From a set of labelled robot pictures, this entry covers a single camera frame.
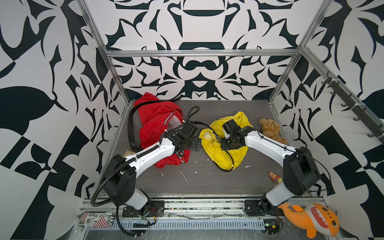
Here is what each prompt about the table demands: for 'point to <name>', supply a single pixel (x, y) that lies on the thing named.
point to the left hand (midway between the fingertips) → (191, 140)
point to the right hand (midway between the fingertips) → (223, 143)
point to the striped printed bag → (95, 219)
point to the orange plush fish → (316, 218)
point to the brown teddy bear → (272, 129)
